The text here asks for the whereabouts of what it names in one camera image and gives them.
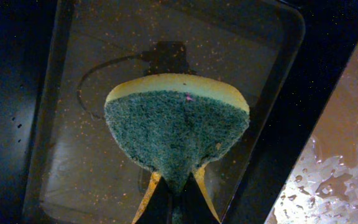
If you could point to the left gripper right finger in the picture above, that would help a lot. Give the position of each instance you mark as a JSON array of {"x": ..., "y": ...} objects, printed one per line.
[{"x": 195, "y": 204}]

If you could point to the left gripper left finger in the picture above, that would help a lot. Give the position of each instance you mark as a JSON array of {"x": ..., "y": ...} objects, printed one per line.
[{"x": 157, "y": 203}]

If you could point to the green yellow sponge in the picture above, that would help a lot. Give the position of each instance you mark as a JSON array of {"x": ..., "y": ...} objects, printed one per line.
[{"x": 175, "y": 124}]

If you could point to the black plastic tray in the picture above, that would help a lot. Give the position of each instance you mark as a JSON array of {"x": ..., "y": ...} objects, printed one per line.
[{"x": 59, "y": 59}]

